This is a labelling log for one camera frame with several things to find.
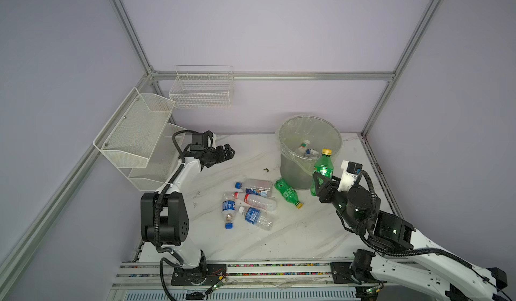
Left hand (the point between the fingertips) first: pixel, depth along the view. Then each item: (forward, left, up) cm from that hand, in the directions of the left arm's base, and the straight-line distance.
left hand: (226, 156), depth 91 cm
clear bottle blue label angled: (-25, -14, -9) cm, 30 cm away
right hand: (-22, -34, +16) cm, 44 cm away
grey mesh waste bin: (-6, -32, -7) cm, 34 cm away
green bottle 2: (-13, -29, -10) cm, 33 cm away
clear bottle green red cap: (+8, -37, -3) cm, 38 cm away
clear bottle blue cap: (-21, -2, -11) cm, 23 cm away
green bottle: (-19, -37, +18) cm, 46 cm away
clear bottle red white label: (-17, -15, -11) cm, 25 cm away
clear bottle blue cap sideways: (-8, -14, -14) cm, 21 cm away
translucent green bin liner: (+11, -37, 0) cm, 39 cm away
